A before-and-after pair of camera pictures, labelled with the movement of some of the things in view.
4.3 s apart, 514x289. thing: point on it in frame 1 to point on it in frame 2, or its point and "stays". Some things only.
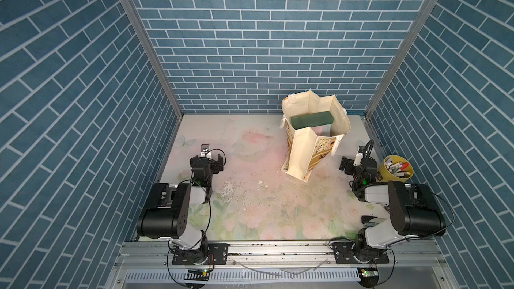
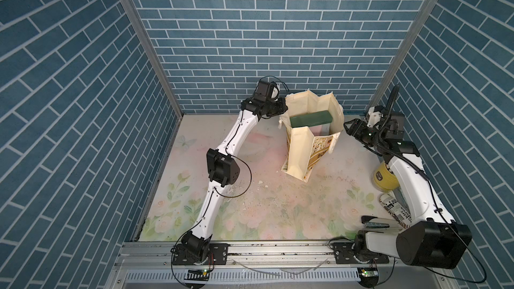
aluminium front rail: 148,265 stays
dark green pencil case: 312,120 stays
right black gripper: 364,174 to 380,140
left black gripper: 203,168 to 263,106
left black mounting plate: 217,255 stays
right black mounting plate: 344,254 stays
